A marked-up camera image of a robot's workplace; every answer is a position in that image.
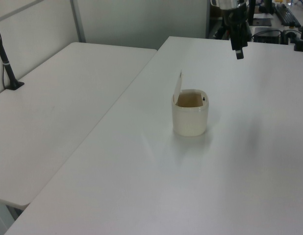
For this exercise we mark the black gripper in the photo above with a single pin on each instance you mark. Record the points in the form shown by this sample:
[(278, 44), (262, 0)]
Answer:
[(236, 17)]

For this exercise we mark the cream trash bin with lid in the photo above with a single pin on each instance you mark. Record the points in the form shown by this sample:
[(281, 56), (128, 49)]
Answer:
[(189, 122)]

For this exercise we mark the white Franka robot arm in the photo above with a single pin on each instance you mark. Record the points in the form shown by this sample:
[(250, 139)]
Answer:
[(227, 3)]

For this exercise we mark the green and black device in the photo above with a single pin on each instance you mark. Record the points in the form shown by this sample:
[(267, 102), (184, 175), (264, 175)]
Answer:
[(250, 30)]

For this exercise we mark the black equipment box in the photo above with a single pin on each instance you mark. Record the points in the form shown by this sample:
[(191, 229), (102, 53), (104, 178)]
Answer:
[(266, 35)]

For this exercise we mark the black flat device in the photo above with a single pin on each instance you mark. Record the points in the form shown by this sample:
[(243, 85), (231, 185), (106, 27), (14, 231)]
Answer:
[(261, 22)]

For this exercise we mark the black vertical stand pole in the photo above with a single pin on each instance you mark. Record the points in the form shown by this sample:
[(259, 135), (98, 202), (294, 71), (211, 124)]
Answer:
[(252, 12)]

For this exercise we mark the black folded tripod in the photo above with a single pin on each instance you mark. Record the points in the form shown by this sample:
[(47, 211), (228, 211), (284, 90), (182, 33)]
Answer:
[(286, 14)]

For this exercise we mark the white side table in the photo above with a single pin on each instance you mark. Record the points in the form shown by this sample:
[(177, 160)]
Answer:
[(56, 110)]

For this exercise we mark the black table clamp mount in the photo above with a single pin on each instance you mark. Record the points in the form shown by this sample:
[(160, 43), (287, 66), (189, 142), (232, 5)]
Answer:
[(300, 45)]

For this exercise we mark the grey partition post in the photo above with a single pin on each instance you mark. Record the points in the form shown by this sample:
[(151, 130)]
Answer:
[(78, 20)]

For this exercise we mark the black camera pole with base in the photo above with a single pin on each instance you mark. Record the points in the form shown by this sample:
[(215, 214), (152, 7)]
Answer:
[(9, 73)]

